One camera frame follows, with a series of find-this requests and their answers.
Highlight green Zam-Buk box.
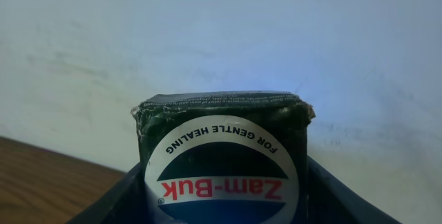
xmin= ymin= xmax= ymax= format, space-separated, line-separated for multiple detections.
xmin=131 ymin=91 xmax=315 ymax=224

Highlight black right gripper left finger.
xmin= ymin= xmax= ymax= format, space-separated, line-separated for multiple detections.
xmin=67 ymin=161 xmax=149 ymax=224

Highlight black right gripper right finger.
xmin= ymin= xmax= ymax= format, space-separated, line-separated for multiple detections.
xmin=308 ymin=158 xmax=400 ymax=224

